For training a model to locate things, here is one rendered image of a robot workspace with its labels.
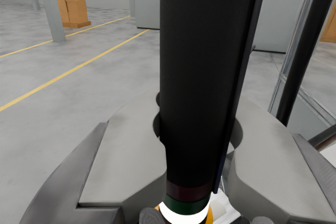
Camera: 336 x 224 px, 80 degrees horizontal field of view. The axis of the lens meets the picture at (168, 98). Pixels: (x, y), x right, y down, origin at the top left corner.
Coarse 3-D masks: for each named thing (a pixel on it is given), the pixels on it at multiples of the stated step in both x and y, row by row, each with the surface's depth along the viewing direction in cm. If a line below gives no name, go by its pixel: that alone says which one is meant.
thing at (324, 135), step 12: (312, 0) 12; (324, 0) 11; (312, 12) 12; (324, 12) 12; (312, 24) 12; (300, 36) 13; (312, 36) 12; (300, 48) 13; (312, 48) 13; (300, 60) 13; (288, 72) 14; (300, 72) 14; (288, 84) 14; (300, 84) 14; (288, 96) 15; (288, 108) 15; (324, 132) 25; (312, 144) 23
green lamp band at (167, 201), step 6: (210, 192) 12; (168, 198) 12; (204, 198) 12; (168, 204) 12; (174, 204) 12; (180, 204) 11; (186, 204) 11; (192, 204) 11; (198, 204) 11; (204, 204) 12; (174, 210) 12; (180, 210) 12; (186, 210) 12; (192, 210) 12; (198, 210) 12
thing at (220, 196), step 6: (222, 192) 19; (210, 198) 18; (216, 198) 18; (222, 198) 18; (228, 204) 18; (228, 210) 17; (234, 210) 17; (222, 216) 17; (228, 216) 17; (234, 216) 17; (240, 216) 17; (216, 222) 17; (222, 222) 17; (228, 222) 17; (234, 222) 17
